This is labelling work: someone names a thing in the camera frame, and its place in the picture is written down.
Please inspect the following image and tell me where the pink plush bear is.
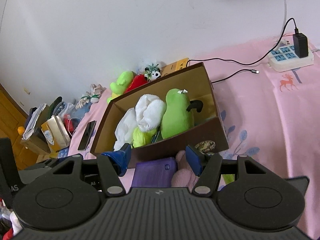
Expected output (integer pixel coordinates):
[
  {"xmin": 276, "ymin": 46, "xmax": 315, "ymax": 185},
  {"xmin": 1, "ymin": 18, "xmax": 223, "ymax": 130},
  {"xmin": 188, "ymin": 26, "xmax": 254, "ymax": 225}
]
[{"xmin": 171, "ymin": 150, "xmax": 199, "ymax": 192}]

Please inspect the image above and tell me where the white plastic bag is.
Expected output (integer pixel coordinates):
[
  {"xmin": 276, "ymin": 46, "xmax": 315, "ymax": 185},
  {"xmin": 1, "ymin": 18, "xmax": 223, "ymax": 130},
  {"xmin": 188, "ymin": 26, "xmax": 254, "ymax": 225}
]
[{"xmin": 113, "ymin": 107, "xmax": 137, "ymax": 151}]

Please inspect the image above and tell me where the lime green sock roll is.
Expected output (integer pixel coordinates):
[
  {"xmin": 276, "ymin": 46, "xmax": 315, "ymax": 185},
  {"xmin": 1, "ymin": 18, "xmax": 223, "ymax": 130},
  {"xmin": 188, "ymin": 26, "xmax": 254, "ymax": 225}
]
[{"xmin": 132, "ymin": 127, "xmax": 157, "ymax": 148}]

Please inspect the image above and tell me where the teal cloth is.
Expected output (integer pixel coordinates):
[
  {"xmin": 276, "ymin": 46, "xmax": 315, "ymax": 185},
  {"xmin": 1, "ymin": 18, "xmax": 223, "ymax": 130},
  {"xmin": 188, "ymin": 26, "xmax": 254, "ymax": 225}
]
[{"xmin": 151, "ymin": 126, "xmax": 163, "ymax": 143}]

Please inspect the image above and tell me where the green pear plush toy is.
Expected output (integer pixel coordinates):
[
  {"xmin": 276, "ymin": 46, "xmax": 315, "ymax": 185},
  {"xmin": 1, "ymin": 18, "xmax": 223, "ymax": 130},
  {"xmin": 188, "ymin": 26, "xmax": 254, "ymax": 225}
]
[{"xmin": 160, "ymin": 88, "xmax": 203, "ymax": 139}]

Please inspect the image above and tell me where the white fluffy towel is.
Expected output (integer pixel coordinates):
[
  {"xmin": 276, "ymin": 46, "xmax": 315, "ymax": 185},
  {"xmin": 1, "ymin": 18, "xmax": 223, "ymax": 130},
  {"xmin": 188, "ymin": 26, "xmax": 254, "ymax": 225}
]
[{"xmin": 135, "ymin": 94, "xmax": 167, "ymax": 132}]

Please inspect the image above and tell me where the dark green towel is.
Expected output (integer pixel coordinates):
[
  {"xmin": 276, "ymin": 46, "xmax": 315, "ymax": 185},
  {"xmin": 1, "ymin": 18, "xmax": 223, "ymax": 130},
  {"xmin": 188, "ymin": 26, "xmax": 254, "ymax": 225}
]
[{"xmin": 222, "ymin": 174, "xmax": 235, "ymax": 185}]

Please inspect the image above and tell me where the black smartphone on left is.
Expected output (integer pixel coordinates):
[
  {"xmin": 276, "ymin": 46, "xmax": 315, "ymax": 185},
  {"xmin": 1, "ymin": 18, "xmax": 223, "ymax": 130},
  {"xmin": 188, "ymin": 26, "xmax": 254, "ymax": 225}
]
[{"xmin": 78, "ymin": 120, "xmax": 97, "ymax": 151}]

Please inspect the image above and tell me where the purple tissue pack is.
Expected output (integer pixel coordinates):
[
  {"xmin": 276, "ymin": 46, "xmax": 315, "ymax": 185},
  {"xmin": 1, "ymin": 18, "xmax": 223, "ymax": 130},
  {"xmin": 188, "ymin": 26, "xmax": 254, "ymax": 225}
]
[{"xmin": 131, "ymin": 157, "xmax": 177, "ymax": 188}]

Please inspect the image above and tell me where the gold tissue box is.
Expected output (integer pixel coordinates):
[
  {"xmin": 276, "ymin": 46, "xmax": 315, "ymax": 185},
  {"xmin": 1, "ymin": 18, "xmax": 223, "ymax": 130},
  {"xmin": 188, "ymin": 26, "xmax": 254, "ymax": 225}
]
[{"xmin": 41, "ymin": 115, "xmax": 71, "ymax": 153}]

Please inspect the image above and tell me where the white knit doll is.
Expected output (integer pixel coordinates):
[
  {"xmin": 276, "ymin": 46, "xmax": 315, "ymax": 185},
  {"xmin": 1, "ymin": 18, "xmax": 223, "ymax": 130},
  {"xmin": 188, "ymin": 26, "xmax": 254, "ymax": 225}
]
[{"xmin": 75, "ymin": 83, "xmax": 106, "ymax": 109}]

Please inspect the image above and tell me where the pink bed sheet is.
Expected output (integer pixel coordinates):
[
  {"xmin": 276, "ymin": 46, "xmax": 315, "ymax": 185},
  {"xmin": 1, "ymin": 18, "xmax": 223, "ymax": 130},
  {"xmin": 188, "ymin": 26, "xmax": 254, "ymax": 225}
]
[{"xmin": 69, "ymin": 53, "xmax": 319, "ymax": 238}]

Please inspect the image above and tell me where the green yellow plush toy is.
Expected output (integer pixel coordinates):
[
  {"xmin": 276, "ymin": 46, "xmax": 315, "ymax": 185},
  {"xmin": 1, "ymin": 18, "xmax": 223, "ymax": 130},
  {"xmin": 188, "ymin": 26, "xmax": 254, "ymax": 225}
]
[{"xmin": 107, "ymin": 71, "xmax": 135, "ymax": 103}]

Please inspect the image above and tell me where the red plush toy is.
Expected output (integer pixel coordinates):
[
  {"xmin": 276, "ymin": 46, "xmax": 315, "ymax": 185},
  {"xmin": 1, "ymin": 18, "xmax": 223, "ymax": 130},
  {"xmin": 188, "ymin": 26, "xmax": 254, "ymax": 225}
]
[{"xmin": 125, "ymin": 74, "xmax": 148, "ymax": 93}]

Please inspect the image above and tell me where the panda plush toy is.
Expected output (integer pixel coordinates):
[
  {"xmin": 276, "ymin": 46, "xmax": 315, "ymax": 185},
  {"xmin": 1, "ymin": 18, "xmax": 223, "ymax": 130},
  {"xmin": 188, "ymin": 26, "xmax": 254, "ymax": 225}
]
[{"xmin": 144, "ymin": 63, "xmax": 161, "ymax": 82}]

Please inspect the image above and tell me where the yellow book box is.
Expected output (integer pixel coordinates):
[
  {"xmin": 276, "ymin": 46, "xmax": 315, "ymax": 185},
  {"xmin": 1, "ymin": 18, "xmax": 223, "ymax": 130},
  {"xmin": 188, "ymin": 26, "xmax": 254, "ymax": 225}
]
[{"xmin": 161, "ymin": 58, "xmax": 189, "ymax": 77}]

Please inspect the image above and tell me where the white power strip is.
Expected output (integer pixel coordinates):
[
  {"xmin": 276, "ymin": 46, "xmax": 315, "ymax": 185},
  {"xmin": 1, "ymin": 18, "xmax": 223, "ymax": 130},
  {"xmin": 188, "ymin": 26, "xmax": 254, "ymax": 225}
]
[{"xmin": 267, "ymin": 44, "xmax": 314, "ymax": 72}]

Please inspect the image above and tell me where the black power adapter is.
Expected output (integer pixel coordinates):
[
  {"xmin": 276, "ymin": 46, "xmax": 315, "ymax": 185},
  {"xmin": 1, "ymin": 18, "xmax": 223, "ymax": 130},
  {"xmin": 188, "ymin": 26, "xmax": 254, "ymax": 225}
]
[{"xmin": 292, "ymin": 28, "xmax": 309, "ymax": 58}]

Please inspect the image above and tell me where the white wall cable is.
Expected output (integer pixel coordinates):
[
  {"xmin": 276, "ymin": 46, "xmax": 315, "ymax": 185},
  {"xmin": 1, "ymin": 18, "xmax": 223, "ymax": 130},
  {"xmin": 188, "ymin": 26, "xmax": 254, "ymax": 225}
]
[{"xmin": 273, "ymin": 0, "xmax": 288, "ymax": 46}]

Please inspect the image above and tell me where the black charging cable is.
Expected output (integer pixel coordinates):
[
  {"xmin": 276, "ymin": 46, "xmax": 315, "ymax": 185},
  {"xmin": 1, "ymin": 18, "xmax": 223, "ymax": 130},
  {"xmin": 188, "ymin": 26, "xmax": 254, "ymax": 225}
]
[{"xmin": 186, "ymin": 17, "xmax": 299, "ymax": 84}]

